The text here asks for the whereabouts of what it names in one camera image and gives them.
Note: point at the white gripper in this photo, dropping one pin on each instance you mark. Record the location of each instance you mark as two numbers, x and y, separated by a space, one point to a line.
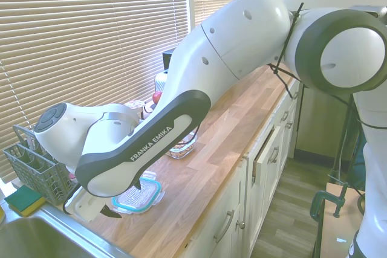
83 205

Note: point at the clear lid with teal rim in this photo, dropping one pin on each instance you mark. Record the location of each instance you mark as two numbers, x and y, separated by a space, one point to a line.
142 198

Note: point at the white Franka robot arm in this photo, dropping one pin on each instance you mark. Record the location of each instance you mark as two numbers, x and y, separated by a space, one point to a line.
242 34

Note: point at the glass food container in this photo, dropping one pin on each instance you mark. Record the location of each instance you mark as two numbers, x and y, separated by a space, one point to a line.
181 151

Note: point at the yogurt cup with foil lid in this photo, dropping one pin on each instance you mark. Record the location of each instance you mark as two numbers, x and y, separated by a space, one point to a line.
136 104

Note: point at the stainless steel sink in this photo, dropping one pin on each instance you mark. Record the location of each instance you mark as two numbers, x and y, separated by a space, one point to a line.
36 240

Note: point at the grey plastic cutlery basket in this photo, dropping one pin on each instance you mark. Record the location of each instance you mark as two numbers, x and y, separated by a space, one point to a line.
30 170

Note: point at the green and yellow sponge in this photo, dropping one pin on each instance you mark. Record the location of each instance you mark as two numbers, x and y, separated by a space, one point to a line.
22 200

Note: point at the red apple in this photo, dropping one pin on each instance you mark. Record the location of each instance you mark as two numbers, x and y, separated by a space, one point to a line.
156 98

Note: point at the round metal cabinet knob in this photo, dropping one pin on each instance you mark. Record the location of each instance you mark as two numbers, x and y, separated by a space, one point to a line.
241 224

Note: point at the stainless steel toaster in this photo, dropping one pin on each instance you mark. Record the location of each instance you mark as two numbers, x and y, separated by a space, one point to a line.
160 81

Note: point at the white kitchen cabinets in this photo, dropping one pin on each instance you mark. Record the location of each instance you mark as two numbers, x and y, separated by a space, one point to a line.
260 197

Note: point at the black microwave oven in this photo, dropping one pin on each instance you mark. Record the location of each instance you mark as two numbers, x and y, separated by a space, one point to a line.
167 60

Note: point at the wide beige window blinds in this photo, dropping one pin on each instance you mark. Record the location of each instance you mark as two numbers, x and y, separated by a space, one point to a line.
75 43

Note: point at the dark green clamp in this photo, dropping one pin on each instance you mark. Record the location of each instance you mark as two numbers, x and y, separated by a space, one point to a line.
317 203

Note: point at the stainless steel dishwasher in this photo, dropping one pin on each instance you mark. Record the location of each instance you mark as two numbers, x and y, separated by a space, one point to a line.
320 125

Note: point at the wooden robot stand board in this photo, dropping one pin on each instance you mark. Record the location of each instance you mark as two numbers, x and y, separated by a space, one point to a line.
335 240

